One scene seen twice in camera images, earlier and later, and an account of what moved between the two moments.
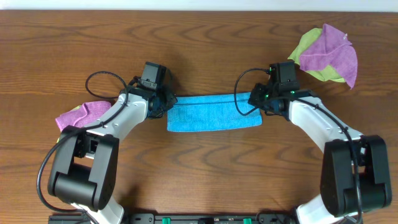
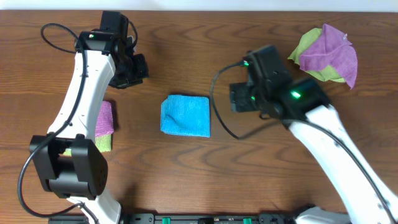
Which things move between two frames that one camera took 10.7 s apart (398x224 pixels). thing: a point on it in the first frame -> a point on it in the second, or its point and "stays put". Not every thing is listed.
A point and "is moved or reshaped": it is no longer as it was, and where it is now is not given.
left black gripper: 170,100 -> 134,73
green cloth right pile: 309,38 stays put
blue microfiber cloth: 212,111 is moved or reshaped
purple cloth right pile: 333,48 stays put
